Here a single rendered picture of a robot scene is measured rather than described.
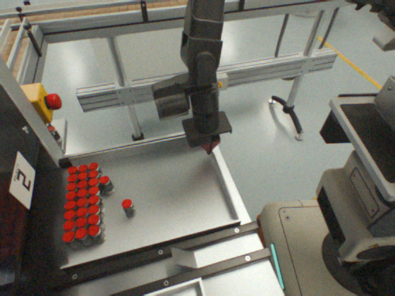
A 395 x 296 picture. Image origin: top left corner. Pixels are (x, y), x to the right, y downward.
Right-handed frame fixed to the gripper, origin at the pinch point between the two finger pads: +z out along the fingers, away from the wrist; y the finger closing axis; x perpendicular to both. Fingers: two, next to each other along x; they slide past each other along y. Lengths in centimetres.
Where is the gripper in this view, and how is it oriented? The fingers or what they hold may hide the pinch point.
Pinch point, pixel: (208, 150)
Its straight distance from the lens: 63.6
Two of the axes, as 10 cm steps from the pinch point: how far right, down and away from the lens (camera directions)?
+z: 0.7, 6.3, 7.8
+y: -9.7, 2.4, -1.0
